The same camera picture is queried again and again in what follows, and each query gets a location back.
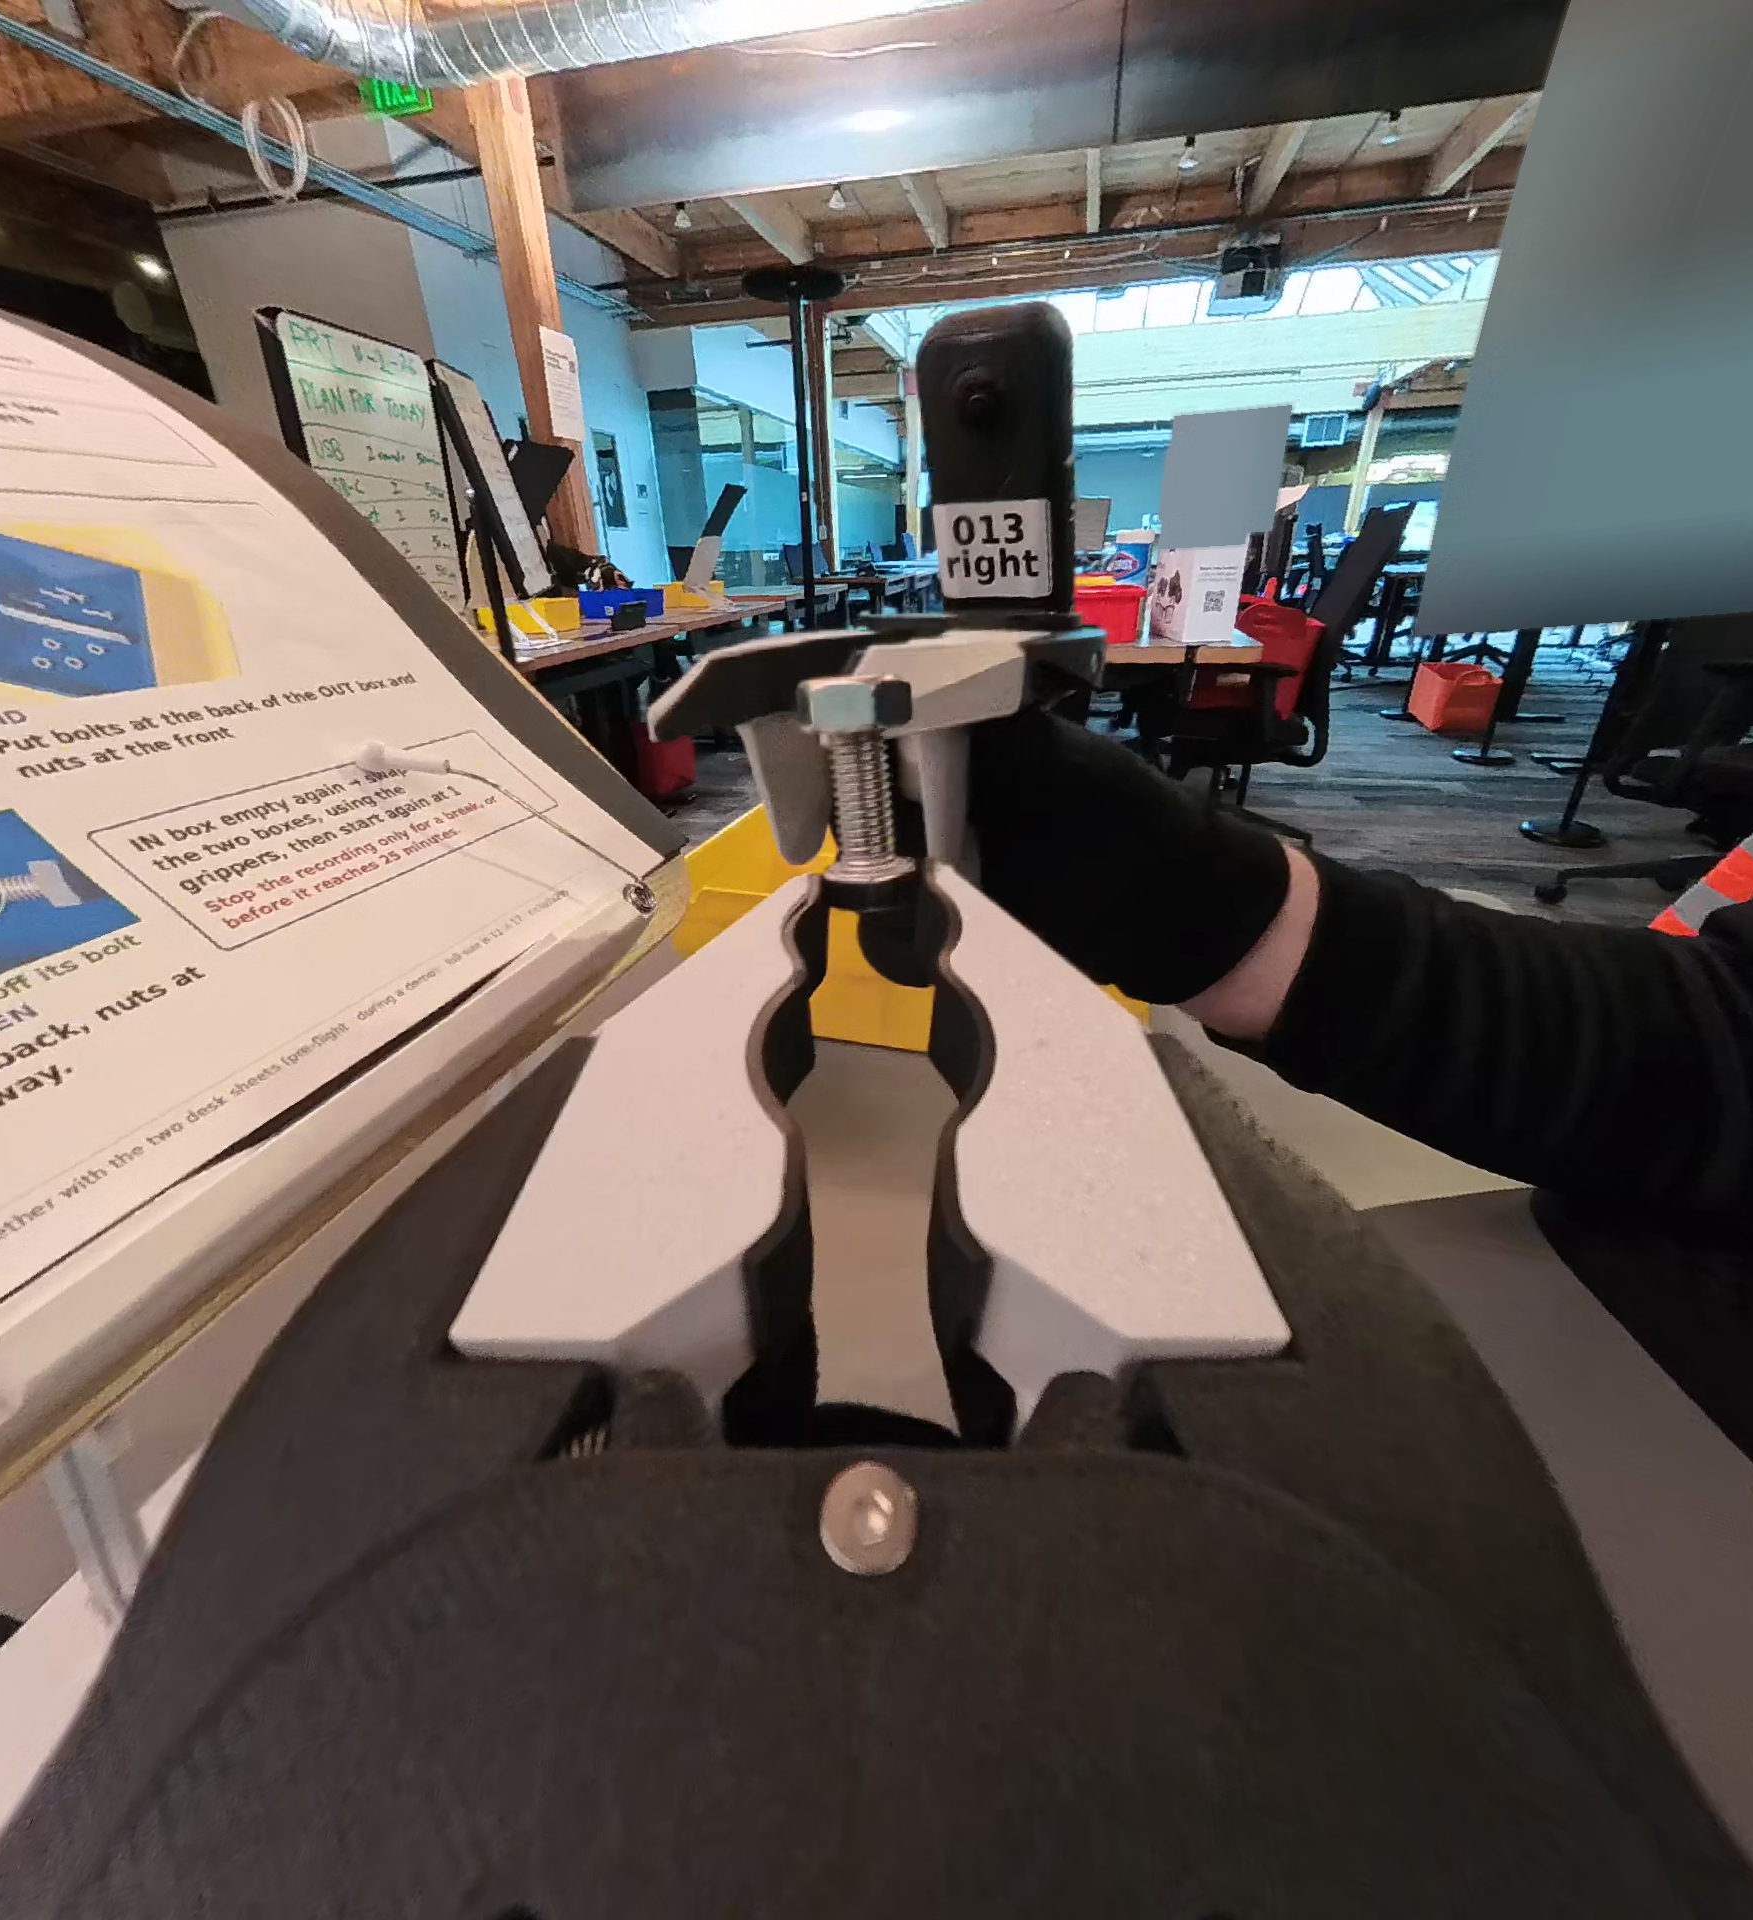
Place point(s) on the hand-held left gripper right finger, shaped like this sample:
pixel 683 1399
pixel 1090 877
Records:
pixel 1116 1185

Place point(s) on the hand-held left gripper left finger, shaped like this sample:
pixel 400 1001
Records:
pixel 637 1185

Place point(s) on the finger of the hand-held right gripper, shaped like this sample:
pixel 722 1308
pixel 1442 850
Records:
pixel 965 684
pixel 755 676

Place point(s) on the silver hex nut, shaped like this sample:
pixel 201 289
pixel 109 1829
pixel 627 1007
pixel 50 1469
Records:
pixel 856 705

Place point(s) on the silver bolt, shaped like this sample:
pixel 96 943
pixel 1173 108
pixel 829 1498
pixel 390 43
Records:
pixel 861 802

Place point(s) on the yellow plastic bin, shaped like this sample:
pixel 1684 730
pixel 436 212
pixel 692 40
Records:
pixel 736 885

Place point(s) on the person's right forearm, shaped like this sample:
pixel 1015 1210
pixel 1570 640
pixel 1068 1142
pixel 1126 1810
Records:
pixel 1534 1037

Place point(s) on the person's right hand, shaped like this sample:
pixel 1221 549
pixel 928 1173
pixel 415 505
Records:
pixel 1132 870

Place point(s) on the small blue bin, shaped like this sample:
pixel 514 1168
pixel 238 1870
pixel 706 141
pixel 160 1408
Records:
pixel 614 603

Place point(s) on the red plastic bin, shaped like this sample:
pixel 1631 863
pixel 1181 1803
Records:
pixel 1112 612

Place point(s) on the small yellow bin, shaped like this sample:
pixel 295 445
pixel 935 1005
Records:
pixel 540 614

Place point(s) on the black pole stand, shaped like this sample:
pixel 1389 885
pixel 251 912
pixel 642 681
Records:
pixel 796 284

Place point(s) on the wooden document board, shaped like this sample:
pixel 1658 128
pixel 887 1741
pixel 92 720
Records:
pixel 517 629

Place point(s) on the white printed box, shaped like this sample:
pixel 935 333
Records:
pixel 1199 592

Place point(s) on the white document stand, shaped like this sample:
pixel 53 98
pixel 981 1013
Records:
pixel 366 1253

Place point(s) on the red office chair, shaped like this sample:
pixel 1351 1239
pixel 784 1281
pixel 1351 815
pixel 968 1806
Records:
pixel 1282 661

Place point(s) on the black document board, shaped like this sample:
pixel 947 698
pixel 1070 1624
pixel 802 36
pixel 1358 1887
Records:
pixel 494 464

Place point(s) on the black office chair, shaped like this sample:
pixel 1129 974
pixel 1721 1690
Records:
pixel 1364 579
pixel 1718 749

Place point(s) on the wooden pillar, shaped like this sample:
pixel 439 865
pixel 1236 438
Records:
pixel 517 299

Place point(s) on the whiteboard with green writing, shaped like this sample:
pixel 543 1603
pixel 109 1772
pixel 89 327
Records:
pixel 352 451

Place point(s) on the orange plastic bin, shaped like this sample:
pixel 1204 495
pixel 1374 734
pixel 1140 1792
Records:
pixel 1455 698

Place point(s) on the person's torso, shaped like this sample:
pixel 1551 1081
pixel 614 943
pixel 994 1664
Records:
pixel 1699 1348

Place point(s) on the printed instruction sheet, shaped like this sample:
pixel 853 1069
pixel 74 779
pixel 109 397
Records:
pixel 113 779

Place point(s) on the green exit sign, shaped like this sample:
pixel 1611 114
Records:
pixel 396 94

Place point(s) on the silver ventilation duct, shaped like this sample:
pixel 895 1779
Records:
pixel 517 38

